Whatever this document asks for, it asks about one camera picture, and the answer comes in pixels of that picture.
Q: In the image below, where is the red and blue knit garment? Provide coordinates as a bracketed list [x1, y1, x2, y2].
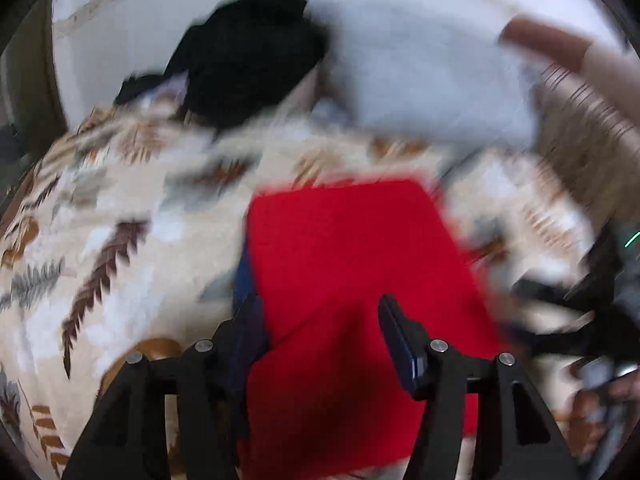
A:
[239, 180, 503, 479]

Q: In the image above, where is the black clothing pile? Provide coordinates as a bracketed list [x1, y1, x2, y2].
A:
[114, 0, 329, 130]

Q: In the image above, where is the person right hand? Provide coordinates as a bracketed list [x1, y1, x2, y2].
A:
[566, 370, 639, 457]

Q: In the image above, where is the leaf patterned beige blanket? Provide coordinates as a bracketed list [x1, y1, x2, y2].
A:
[1, 108, 593, 479]

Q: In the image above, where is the grey quilted pillow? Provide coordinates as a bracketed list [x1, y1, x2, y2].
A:
[307, 0, 539, 150]

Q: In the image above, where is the brown wooden headboard post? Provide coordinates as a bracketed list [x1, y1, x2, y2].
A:
[499, 15, 639, 126]

